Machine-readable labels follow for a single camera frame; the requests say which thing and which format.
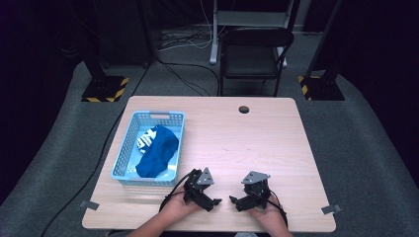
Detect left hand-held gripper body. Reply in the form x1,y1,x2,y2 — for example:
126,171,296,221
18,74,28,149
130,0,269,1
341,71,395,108
182,167,215,209

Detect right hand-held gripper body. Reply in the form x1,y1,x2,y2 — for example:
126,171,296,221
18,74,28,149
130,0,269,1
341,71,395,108
241,170,274,211

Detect blue cloth with white pattern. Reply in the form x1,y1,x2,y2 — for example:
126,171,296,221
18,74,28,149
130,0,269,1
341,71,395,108
134,123,180,179

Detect light blue plastic basket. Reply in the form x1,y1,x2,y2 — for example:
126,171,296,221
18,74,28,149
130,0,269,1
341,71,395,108
110,110,187,188

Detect person's right hand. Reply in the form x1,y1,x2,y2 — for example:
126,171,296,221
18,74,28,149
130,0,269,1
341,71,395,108
247,195,287,229

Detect person's left hand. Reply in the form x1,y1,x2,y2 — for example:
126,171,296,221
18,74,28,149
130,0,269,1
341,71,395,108
162,193,203,219

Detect grey tape piece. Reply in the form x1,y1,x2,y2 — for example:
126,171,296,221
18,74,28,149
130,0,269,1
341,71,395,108
78,199,101,211
320,203,344,216

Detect black stand with striped base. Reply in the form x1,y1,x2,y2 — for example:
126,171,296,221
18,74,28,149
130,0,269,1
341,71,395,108
80,48,130,104
297,0,346,102

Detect black folding chair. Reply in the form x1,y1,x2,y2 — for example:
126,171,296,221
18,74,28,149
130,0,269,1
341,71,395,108
218,26,295,98

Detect white metal stand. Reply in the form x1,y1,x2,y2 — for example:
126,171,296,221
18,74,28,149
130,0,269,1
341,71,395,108
209,0,296,69

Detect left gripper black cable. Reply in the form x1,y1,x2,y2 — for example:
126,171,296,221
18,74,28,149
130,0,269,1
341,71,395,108
158,169,199,213

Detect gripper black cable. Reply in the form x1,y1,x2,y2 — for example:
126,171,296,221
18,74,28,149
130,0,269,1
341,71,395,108
268,188,289,229
158,169,199,213

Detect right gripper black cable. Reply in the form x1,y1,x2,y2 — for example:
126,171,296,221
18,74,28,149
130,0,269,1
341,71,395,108
268,188,289,229

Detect long black floor cable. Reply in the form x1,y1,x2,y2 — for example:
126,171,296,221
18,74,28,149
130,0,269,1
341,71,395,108
40,63,153,237

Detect looped black floor cable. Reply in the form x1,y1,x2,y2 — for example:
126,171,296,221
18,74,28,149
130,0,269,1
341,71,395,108
153,56,221,97

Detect bundle of floor cables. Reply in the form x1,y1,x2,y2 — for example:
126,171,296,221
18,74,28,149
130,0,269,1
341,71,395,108
157,29,212,52

